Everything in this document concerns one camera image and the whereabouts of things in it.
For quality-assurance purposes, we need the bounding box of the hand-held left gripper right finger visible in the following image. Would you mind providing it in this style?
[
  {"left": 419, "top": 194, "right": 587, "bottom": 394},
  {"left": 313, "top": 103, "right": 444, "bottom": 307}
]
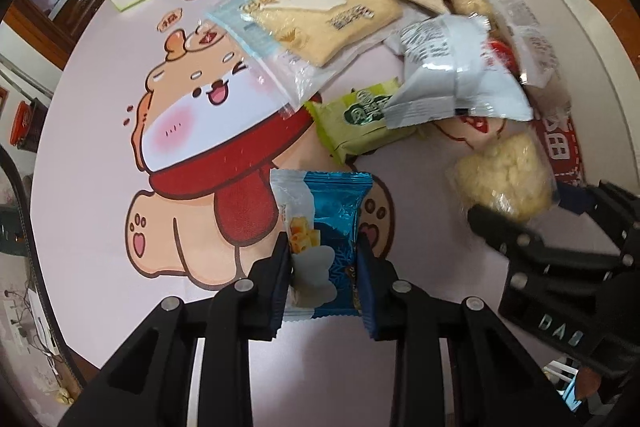
[{"left": 352, "top": 237, "right": 576, "bottom": 427}]

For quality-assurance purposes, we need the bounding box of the white wire rack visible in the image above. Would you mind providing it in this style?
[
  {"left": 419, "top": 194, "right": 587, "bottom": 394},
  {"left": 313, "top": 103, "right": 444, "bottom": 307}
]
[{"left": 542, "top": 357, "right": 583, "bottom": 388}]

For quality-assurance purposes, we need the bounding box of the white foil snack packet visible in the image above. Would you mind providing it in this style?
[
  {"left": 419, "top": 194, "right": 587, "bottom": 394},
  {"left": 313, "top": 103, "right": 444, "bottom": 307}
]
[{"left": 385, "top": 14, "right": 535, "bottom": 128}]

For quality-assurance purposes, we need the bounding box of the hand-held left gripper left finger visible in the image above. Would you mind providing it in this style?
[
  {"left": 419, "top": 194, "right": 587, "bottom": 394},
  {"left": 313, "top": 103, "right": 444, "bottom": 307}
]
[{"left": 59, "top": 234, "right": 296, "bottom": 427}]

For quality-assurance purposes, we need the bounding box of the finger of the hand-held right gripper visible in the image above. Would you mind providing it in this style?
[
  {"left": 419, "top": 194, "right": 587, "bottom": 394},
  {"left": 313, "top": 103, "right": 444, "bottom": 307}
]
[
  {"left": 555, "top": 179, "right": 640, "bottom": 258},
  {"left": 467, "top": 204, "right": 628, "bottom": 278}
]

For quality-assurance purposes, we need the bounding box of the white plastic bin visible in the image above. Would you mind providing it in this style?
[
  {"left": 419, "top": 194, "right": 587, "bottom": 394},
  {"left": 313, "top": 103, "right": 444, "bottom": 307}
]
[{"left": 520, "top": 0, "right": 640, "bottom": 218}]

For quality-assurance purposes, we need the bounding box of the black cable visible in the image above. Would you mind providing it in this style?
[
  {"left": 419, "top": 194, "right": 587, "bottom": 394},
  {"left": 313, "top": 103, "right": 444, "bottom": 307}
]
[{"left": 0, "top": 147, "right": 83, "bottom": 375}]

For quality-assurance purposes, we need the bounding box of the large clear bread packet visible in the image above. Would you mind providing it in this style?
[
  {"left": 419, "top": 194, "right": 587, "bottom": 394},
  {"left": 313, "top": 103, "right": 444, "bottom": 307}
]
[{"left": 207, "top": 0, "right": 406, "bottom": 112}]

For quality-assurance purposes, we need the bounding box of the green snack packet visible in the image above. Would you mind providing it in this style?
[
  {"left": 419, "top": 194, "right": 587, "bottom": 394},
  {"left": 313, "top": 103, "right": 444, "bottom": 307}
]
[{"left": 305, "top": 77, "right": 418, "bottom": 162}]

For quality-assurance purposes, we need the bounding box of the blue snack packet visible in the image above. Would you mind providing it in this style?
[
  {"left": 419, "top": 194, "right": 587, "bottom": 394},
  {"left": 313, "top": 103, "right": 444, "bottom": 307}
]
[{"left": 270, "top": 169, "right": 373, "bottom": 323}]

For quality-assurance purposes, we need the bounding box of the clear crinkled snack packet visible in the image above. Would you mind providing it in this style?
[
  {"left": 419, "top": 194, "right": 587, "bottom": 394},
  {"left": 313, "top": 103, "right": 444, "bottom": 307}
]
[{"left": 500, "top": 0, "right": 561, "bottom": 88}]

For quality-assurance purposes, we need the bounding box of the blue plastic stool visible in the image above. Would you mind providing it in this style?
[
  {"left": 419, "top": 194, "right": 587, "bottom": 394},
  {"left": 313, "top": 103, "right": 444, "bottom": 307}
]
[{"left": 562, "top": 377, "right": 585, "bottom": 408}]

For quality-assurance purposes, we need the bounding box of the red plastic container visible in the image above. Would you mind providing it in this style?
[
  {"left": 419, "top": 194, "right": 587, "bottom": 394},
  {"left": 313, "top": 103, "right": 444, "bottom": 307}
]
[{"left": 10, "top": 99, "right": 32, "bottom": 148}]

